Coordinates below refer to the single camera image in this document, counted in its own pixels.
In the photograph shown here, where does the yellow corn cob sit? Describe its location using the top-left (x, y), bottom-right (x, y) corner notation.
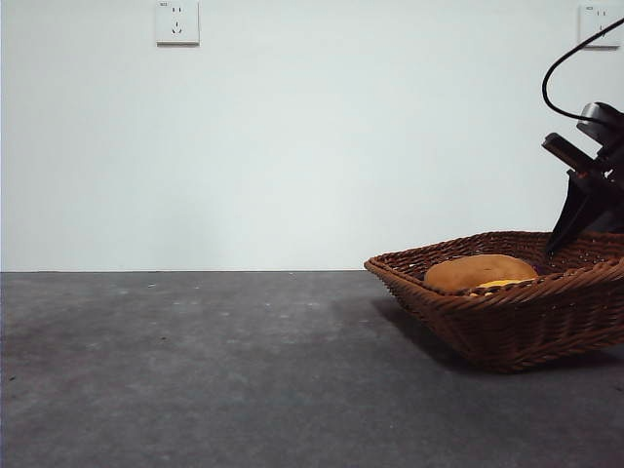
top-left (473, 278), bottom-right (527, 291)

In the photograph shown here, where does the brown potato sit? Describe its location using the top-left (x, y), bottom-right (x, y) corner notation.
top-left (422, 253), bottom-right (539, 293)

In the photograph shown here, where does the brown woven wicker basket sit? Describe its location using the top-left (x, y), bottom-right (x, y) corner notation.
top-left (364, 230), bottom-right (624, 374)

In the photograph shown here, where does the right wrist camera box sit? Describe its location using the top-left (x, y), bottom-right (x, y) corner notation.
top-left (576, 101), bottom-right (624, 148)

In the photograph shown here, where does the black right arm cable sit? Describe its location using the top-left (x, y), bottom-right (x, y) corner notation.
top-left (541, 18), bottom-right (624, 121)

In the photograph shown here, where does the white wall socket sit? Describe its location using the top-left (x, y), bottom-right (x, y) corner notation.
top-left (578, 4), bottom-right (622, 51)
top-left (155, 1), bottom-right (201, 48)

